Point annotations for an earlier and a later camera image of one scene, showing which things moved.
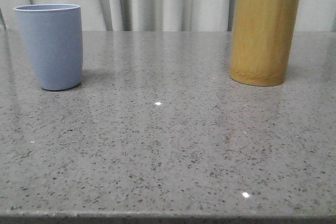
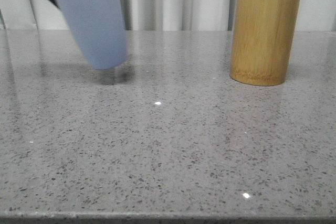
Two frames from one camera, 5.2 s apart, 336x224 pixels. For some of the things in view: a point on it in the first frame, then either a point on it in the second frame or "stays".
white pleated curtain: [162, 1] stays
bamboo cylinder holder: [264, 22] stays
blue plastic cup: [53, 34] to [93, 13]
